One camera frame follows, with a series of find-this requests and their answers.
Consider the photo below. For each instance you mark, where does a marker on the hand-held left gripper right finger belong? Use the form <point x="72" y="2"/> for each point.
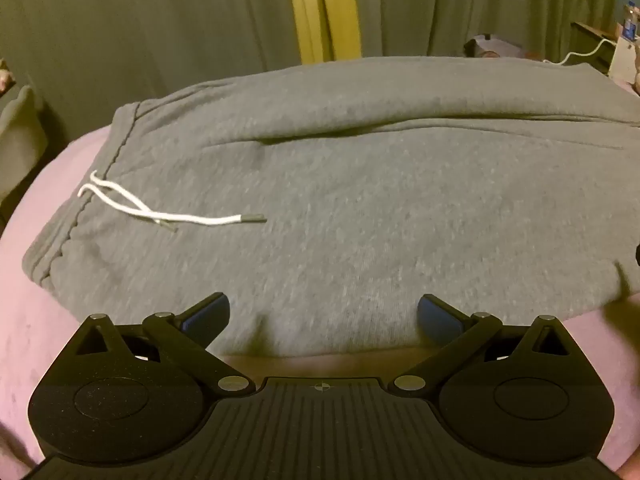
<point x="434" y="317"/>

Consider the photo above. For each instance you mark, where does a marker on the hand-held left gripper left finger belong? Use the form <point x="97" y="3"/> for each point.
<point x="207" y="314"/>

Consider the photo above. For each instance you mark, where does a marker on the grey sweatpants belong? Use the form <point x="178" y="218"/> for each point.
<point x="325" y="200"/>

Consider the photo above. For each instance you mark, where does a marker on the green curtain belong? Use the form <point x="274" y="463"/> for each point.
<point x="150" y="25"/>
<point x="475" y="0"/>

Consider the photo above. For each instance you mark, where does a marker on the white box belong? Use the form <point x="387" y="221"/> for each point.
<point x="622" y="57"/>

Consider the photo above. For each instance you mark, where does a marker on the dark nightstand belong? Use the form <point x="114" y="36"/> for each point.
<point x="590" y="35"/>

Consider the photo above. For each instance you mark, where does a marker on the yellow curtain strip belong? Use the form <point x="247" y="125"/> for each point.
<point x="325" y="10"/>

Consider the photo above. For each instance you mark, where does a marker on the clear water bottle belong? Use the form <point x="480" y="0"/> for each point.
<point x="630" y="22"/>

